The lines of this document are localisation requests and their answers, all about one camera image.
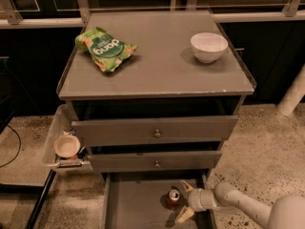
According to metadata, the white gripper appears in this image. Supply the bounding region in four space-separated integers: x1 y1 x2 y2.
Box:
175 180 218 223

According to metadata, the red coke can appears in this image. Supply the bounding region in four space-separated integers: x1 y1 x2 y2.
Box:
166 189 180 210

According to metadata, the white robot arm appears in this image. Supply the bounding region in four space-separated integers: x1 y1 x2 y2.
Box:
176 73 305 229

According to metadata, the grey bottom drawer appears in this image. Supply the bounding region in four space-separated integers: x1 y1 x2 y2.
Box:
102 170 216 229

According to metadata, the grey drawer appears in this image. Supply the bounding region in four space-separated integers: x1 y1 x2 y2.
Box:
90 151 222 173
71 115 237 146
102 170 216 229

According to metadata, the grey top drawer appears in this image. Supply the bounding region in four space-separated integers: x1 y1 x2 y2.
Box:
71 115 237 146

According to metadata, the grey drawer cabinet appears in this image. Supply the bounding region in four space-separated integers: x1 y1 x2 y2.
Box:
56 10 257 229

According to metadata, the grey middle drawer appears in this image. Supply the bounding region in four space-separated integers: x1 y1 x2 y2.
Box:
90 151 222 173

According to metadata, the small white bowl in bin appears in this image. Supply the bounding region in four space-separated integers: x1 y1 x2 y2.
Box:
53 135 81 158

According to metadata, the clear plastic bin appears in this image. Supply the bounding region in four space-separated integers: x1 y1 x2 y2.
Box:
43 104 92 176

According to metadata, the green chip bag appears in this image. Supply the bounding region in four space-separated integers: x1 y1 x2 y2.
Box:
75 27 137 73

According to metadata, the black cable on floor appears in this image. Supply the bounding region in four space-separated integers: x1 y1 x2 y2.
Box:
0 119 23 169

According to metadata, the metal railing frame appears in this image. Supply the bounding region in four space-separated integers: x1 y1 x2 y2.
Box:
0 0 305 29

